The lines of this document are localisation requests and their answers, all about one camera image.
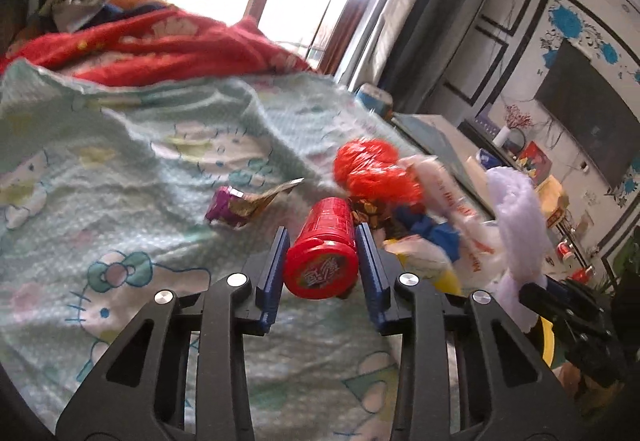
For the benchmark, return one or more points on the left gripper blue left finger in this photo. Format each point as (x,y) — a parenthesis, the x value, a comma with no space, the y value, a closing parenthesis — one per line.
(270,282)

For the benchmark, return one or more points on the brown candy bar wrapper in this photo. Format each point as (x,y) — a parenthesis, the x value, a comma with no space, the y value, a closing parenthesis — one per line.
(375,214)

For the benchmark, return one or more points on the red mesh plastic bag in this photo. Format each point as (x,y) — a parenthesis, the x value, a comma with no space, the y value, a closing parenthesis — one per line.
(369,169)

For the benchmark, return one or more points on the white printed plastic bag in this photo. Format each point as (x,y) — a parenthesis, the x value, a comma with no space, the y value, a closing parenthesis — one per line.
(481,249)

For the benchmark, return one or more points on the black tv cabinet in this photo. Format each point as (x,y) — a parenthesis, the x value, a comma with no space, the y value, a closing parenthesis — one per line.
(564,229)

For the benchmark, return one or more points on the grey crumpled clothing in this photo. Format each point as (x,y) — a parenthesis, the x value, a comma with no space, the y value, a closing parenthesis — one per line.
(68,16)

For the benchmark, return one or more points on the black wall television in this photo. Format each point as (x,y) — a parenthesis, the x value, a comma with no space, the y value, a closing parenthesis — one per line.
(578,97)

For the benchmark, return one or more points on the purple foil wrapper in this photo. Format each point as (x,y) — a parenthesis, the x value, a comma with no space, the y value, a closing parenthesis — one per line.
(236,208)

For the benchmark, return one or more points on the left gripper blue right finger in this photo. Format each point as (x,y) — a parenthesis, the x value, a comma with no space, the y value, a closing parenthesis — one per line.
(377,289)

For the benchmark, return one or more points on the red gift box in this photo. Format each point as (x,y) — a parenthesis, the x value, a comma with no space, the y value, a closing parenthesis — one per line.
(534,163)

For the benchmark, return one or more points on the grey standing air conditioner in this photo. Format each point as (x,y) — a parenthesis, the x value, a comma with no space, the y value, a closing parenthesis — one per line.
(427,43)

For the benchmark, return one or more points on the red floral blanket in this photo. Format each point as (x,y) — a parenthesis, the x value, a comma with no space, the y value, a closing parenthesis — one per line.
(166,44)

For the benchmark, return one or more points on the brown paper bag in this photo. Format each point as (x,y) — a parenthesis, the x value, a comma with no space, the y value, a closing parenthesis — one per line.
(553,201)

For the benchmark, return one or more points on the yellow rimmed trash bin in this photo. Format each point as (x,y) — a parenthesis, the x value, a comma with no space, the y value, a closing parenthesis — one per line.
(547,341)

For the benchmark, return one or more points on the blue white stool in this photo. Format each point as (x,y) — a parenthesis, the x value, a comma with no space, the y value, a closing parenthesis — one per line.
(375,100)

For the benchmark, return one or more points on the white yellow plastic package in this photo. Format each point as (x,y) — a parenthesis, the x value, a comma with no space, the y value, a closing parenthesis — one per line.
(426,260)

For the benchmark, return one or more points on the white vase red flowers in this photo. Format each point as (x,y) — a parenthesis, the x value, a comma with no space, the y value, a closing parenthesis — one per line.
(514,118)

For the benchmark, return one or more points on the light green cartoon bedsheet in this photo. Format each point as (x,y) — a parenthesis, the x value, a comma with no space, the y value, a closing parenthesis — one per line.
(104,192)

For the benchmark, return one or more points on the blue plastic bag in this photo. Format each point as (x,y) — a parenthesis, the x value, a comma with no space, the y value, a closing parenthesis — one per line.
(442,234)

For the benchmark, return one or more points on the grey right curtain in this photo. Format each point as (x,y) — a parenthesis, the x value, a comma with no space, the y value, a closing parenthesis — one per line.
(400,1)

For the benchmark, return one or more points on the white coffee table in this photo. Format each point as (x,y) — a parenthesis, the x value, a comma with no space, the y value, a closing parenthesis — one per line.
(434,135)

